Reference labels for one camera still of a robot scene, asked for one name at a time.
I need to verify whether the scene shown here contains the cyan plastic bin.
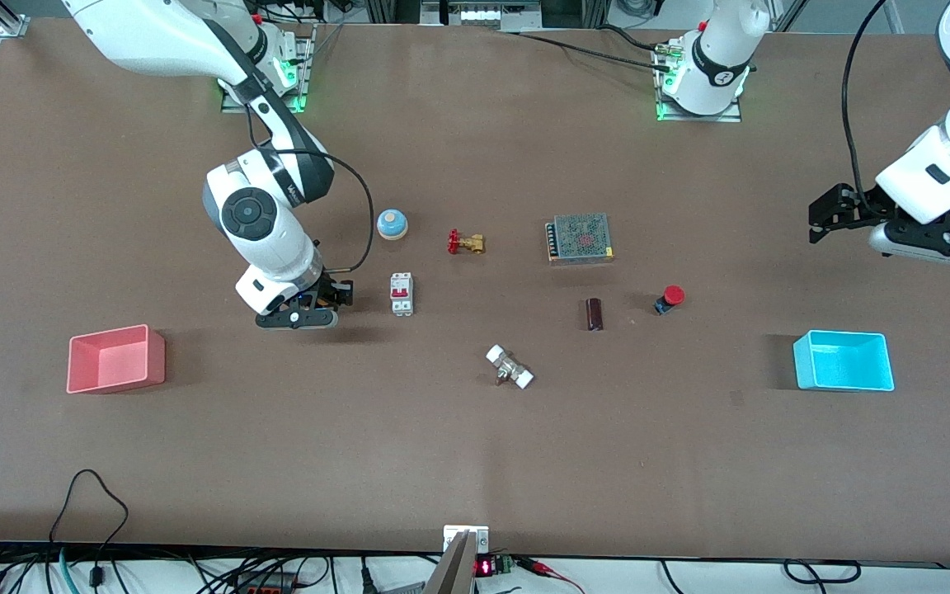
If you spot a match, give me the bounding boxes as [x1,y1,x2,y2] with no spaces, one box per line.
[793,330,896,392]

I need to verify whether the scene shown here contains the pink plastic bin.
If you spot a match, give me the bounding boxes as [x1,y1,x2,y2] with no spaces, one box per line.
[67,324,167,394]

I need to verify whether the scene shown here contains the metal fitting white caps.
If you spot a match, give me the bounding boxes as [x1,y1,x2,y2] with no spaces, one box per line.
[486,344,535,390]

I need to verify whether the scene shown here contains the metal mesh power supply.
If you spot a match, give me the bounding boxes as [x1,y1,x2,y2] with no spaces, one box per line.
[545,213,615,266]

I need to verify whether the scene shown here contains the red clip lead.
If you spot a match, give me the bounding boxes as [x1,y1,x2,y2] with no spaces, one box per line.
[522,559,585,594]

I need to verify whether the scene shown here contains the white circuit breaker red switch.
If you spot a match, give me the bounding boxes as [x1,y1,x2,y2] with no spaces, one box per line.
[390,271,415,317]

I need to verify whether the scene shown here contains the black looped cable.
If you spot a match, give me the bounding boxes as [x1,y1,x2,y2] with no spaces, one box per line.
[49,469,130,578]

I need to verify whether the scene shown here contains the white bracket plate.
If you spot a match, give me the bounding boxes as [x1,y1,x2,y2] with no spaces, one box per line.
[443,525,491,554]

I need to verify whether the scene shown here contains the black base cable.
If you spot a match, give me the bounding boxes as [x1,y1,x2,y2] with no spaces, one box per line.
[515,25,675,73]

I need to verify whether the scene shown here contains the grey camera stand bar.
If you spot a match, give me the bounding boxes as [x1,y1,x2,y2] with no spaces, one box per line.
[424,532,477,594]

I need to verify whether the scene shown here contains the aluminium frame rail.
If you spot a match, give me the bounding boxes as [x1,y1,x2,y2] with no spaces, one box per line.
[421,0,543,32]

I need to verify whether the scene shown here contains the black coiled cable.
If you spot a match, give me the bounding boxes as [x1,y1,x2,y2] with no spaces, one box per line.
[783,559,863,586]

